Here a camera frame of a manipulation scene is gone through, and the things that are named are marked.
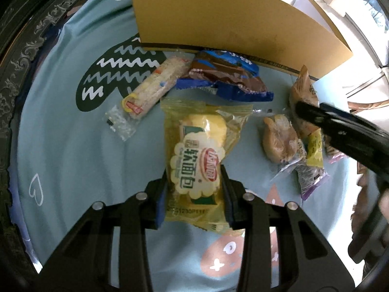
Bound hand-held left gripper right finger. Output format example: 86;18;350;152
219;164;357;292

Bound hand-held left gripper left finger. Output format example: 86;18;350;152
33;170;170;292

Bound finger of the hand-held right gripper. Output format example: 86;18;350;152
295;100;389;183
318;102;389;141

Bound yellow soft bread packet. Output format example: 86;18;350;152
160;98;255;233

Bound brown bread packet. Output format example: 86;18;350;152
288;65;323;141

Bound yellow cardboard box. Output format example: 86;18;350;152
128;0;354;80

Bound wooden chair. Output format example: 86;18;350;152
346;96;389;114

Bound small yellow snack packet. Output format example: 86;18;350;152
305;128;326;168

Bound purple snack packet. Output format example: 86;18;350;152
296;164;331;202

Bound clear bun packet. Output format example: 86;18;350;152
262;113;308;183

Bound light blue printed blanket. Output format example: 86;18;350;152
12;0;382;292

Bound framed picture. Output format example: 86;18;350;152
319;0;389;69

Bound rice cracker packet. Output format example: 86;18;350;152
105;53;195;142

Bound blue and brown snack packet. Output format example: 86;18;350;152
176;49;274;103

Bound dark carved furniture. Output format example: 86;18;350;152
0;0;87;280

